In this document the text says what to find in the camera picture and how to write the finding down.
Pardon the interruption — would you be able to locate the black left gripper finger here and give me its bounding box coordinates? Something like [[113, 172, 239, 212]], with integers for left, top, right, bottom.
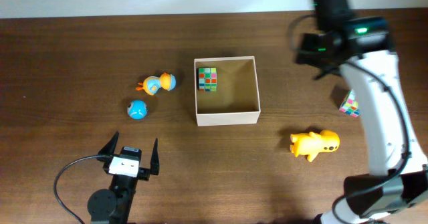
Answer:
[[97, 131, 119, 162], [150, 138, 160, 175]]

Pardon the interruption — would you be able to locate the pink cardboard box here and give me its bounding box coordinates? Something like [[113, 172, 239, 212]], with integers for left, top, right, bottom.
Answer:
[[194, 56, 261, 126]]

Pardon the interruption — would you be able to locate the blue ball toy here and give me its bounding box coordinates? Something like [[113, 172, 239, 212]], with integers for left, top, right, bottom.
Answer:
[[127, 100, 148, 120]]

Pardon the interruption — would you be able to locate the yellow dog toy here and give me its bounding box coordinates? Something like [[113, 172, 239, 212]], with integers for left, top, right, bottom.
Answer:
[[290, 130, 340, 162]]

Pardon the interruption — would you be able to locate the Rubik's cube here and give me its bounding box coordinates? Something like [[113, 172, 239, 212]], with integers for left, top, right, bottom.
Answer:
[[339, 90, 360, 118], [197, 68, 217, 92]]

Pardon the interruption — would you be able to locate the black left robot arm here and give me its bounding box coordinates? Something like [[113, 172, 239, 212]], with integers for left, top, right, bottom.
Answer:
[[87, 132, 160, 224]]

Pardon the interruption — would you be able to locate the orange blue duck toy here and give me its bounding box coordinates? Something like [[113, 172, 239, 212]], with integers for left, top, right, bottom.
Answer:
[[136, 73, 177, 96]]

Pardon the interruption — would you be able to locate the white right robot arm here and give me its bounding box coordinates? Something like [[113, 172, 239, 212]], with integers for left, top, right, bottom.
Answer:
[[296, 0, 427, 223]]

